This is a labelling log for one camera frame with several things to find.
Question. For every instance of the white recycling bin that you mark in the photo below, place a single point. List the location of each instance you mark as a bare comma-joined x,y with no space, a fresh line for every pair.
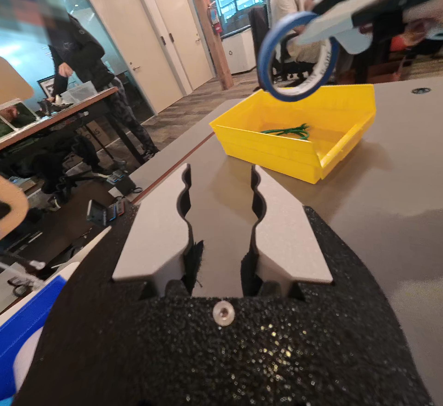
238,53

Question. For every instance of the black table grommet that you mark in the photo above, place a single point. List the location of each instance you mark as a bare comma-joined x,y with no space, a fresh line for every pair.
421,90

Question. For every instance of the black office chair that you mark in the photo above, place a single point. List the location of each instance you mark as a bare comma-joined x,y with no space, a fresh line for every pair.
52,167

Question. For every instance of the person's right hand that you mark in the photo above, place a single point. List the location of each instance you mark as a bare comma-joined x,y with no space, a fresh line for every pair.
412,30

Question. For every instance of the black battery charger case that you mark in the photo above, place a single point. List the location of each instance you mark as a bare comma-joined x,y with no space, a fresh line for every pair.
100,214
119,179

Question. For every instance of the wooden desk with black legs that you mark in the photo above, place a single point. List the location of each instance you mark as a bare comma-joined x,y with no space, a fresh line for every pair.
90,101

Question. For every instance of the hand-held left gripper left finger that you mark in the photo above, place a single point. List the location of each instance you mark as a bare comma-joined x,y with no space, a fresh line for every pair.
152,240

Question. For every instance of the red fire extinguisher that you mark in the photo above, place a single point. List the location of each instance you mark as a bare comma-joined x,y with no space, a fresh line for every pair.
214,18

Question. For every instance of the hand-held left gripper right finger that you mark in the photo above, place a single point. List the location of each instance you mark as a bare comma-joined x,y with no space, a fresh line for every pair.
290,240

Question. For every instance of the printed cardboard box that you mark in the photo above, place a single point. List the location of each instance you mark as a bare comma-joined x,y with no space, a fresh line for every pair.
100,143

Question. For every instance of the wooden post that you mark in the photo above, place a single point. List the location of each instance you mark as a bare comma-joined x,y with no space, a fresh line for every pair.
221,67

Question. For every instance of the blue bin with marker label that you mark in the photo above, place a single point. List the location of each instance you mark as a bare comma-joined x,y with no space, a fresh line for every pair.
20,326

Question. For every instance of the dark office chair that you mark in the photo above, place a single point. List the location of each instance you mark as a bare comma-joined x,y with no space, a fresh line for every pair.
258,32

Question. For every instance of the yellow storage bin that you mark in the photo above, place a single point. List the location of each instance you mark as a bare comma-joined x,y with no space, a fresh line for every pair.
277,160

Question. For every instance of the white door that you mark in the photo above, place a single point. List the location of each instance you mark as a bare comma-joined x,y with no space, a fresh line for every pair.
121,32
187,15

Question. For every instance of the clear plastic container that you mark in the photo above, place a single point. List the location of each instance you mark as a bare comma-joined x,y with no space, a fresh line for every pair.
79,91

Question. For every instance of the black framed sign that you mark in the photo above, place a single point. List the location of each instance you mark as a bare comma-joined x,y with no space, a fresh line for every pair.
46,86

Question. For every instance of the blue masking tape roll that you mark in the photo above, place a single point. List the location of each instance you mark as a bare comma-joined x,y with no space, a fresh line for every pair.
263,60

